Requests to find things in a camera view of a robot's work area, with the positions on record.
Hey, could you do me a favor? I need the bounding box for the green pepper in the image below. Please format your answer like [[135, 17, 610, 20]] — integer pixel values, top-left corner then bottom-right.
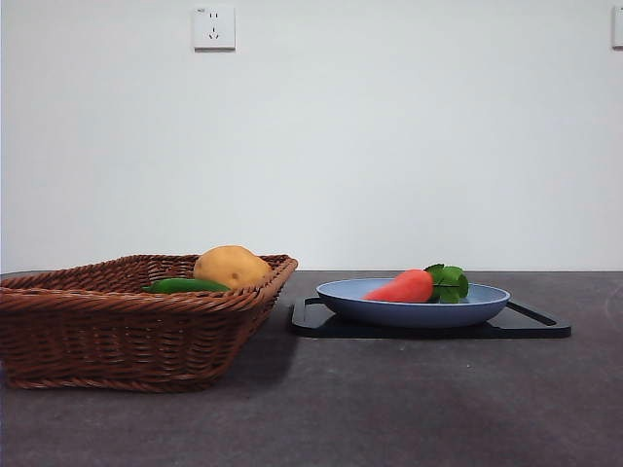
[[141, 276, 231, 295]]

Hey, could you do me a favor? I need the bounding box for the blue round plate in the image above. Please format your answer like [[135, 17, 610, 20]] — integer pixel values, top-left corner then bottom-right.
[[315, 277, 512, 329]]

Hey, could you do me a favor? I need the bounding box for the black flat tray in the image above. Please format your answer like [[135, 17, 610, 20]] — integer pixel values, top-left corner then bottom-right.
[[290, 296, 572, 341]]

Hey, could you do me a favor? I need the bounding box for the orange carrot with green leaves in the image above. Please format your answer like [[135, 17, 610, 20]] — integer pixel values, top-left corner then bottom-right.
[[362, 263, 470, 305]]

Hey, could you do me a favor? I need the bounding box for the white wall socket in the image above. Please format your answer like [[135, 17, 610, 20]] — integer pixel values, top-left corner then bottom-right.
[[193, 5, 238, 53]]

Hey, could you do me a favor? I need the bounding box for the brown wicker basket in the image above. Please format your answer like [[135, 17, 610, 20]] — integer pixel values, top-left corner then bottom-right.
[[0, 253, 299, 394]]

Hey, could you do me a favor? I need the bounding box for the yellow-brown potato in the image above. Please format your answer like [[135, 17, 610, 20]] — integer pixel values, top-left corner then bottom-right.
[[193, 244, 273, 291]]

